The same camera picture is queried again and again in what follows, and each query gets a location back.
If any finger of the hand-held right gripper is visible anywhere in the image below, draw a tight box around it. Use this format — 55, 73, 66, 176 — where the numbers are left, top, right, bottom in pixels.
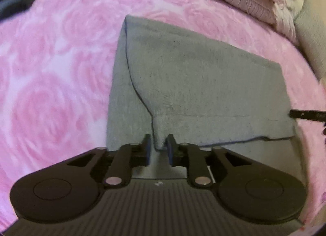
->
290, 109, 326, 122

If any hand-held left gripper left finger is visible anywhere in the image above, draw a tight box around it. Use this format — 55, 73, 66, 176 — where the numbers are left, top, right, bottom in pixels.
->
50, 133, 152, 188

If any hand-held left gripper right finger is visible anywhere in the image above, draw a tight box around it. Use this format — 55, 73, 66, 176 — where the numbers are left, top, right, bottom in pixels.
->
165, 133, 266, 189

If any grey sweatshirt with black print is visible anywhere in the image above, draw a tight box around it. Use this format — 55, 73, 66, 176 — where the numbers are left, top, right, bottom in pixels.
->
106, 15, 306, 183

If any pink rose bed sheet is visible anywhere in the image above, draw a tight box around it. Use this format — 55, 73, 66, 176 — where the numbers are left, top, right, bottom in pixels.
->
0, 0, 326, 227

